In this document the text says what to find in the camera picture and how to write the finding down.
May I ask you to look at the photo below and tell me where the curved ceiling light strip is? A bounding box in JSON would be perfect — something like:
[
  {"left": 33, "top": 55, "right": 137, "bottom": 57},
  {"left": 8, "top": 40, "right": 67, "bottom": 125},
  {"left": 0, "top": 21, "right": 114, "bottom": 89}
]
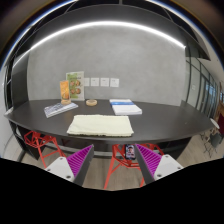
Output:
[{"left": 13, "top": 20, "right": 186, "bottom": 68}]

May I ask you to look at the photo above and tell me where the black-framed glass partition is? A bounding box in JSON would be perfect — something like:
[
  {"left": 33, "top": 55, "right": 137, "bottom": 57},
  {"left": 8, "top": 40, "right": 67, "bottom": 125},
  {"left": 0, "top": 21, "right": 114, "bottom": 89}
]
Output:
[{"left": 184, "top": 41, "right": 224, "bottom": 118}]

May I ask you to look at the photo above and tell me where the small card on wooden base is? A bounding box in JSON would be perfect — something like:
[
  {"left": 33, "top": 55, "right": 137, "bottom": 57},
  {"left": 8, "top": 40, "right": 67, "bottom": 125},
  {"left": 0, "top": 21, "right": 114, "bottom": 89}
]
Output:
[{"left": 59, "top": 79, "right": 72, "bottom": 106}]

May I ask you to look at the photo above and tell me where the round wooden ring holder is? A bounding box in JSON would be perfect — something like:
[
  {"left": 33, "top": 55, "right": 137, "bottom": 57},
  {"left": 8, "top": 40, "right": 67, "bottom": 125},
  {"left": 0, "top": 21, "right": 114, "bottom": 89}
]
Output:
[{"left": 85, "top": 98, "right": 98, "bottom": 107}]

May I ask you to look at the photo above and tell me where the white book with blue stripe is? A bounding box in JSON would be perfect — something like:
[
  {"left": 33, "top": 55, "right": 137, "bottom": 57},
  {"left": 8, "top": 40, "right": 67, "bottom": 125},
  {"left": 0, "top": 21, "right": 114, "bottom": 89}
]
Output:
[{"left": 109, "top": 98, "right": 143, "bottom": 116}]

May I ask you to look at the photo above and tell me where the smartphone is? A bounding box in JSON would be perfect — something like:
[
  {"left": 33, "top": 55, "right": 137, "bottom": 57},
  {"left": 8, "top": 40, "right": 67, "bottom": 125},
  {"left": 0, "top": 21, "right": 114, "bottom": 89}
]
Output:
[{"left": 124, "top": 143, "right": 137, "bottom": 161}]

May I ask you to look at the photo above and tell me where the grey-blue magazine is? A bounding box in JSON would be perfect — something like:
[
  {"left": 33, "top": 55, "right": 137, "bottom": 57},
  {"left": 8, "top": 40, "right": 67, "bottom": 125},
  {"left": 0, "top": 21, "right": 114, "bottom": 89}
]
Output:
[{"left": 43, "top": 101, "right": 80, "bottom": 119}]

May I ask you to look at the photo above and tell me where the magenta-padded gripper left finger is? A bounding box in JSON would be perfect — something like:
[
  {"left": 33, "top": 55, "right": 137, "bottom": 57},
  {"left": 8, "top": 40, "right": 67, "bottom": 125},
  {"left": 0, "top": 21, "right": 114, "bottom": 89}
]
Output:
[{"left": 44, "top": 144, "right": 95, "bottom": 187}]

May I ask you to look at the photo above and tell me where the green menu sign stand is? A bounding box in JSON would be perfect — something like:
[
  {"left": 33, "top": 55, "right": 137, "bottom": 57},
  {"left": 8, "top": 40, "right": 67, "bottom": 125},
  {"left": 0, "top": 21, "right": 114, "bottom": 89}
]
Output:
[{"left": 65, "top": 70, "right": 86, "bottom": 102}]

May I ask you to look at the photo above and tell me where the cream towel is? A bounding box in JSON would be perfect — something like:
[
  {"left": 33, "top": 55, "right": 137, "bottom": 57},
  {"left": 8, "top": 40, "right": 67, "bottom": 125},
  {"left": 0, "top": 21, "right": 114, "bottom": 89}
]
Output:
[{"left": 66, "top": 114, "right": 135, "bottom": 138}]

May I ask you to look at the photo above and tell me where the red metal frame chair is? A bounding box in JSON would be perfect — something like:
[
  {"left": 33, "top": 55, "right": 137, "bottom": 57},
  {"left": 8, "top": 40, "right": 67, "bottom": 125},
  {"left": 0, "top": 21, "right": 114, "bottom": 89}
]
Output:
[
  {"left": 103, "top": 143, "right": 165, "bottom": 190},
  {"left": 23, "top": 130, "right": 68, "bottom": 169}
]

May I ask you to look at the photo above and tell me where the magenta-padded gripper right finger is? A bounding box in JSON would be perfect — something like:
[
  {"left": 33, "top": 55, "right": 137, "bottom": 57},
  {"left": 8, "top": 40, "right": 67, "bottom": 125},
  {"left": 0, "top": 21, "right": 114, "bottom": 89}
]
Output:
[{"left": 134, "top": 143, "right": 184, "bottom": 185}]

